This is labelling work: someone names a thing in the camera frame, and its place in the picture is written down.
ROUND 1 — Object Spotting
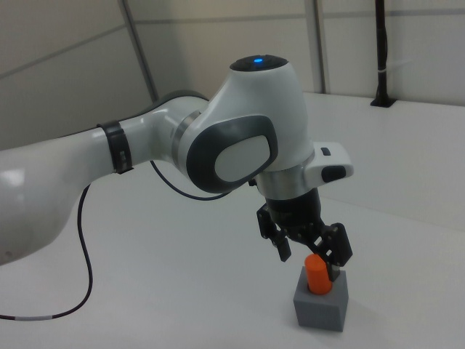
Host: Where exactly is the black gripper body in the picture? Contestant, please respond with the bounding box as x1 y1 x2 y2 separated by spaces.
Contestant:
264 188 326 254

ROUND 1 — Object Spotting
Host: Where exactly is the orange cylinder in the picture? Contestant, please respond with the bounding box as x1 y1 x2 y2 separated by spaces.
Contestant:
304 254 333 294

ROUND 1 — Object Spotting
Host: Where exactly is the grey block with round hole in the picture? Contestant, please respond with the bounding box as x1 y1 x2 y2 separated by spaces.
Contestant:
292 267 349 332

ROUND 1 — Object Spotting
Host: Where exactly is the black pole with base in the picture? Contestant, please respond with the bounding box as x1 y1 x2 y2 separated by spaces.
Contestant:
370 0 397 108

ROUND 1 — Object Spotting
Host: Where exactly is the black strap on arm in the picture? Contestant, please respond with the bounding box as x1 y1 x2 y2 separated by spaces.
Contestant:
96 119 134 175

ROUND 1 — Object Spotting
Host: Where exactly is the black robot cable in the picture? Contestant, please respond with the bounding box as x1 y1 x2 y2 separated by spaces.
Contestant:
0 159 255 321

